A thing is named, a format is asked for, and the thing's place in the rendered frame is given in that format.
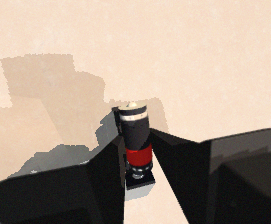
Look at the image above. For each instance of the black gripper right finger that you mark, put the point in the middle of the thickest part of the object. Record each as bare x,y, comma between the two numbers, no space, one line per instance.
192,168

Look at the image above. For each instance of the black and red battery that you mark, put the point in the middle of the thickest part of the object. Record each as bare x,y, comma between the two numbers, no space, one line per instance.
135,128

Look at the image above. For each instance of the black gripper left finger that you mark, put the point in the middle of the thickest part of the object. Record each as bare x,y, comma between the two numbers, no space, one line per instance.
98,186

